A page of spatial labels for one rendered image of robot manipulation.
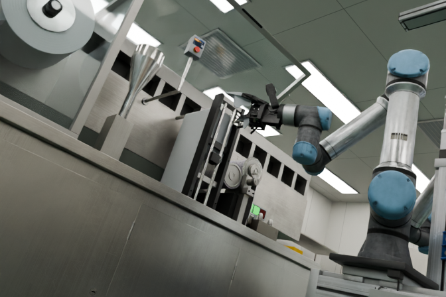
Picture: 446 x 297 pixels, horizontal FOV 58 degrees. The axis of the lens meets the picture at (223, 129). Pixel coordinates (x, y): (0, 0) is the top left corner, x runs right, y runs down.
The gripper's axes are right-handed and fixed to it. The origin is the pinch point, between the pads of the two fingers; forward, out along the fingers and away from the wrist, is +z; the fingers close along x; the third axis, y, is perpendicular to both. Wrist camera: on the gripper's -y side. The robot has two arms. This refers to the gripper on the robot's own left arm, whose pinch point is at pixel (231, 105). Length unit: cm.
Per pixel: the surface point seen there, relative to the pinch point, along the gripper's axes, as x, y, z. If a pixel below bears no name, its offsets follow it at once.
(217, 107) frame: 23.4, -16.1, 19.4
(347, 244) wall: 555, -161, 12
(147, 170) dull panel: 51, 8, 59
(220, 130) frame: 32.7, -10.1, 18.9
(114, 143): 10, 17, 50
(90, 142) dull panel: 22, 12, 74
